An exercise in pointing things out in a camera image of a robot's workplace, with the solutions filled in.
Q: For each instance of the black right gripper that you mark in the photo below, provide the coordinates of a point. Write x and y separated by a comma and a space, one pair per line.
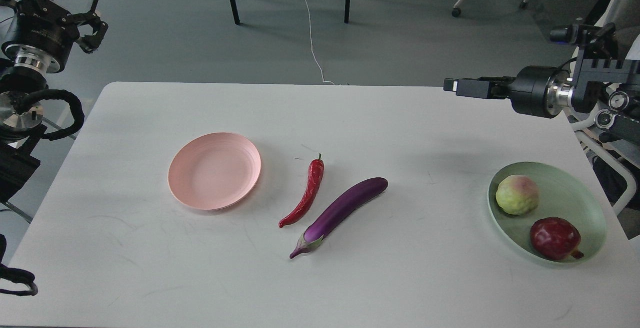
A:
532, 92

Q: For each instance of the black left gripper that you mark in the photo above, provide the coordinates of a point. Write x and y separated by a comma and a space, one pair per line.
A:
33, 28

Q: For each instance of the green pink peach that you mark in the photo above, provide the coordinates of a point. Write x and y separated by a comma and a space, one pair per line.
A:
517, 195

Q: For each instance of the red pomegranate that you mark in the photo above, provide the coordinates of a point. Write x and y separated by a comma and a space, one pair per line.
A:
556, 239

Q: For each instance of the red chili pepper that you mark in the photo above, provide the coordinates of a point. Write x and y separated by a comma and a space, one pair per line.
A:
315, 175

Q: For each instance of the purple eggplant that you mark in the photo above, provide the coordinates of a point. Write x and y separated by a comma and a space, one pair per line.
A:
337, 212

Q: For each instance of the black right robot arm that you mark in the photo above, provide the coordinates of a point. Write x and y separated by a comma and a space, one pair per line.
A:
600, 82

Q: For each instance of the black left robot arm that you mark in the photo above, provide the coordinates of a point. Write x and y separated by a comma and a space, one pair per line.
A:
24, 87

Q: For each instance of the green plastic plate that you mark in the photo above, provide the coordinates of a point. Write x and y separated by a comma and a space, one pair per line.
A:
560, 195

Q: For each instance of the pink plastic plate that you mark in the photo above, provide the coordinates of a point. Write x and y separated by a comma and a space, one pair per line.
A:
214, 171

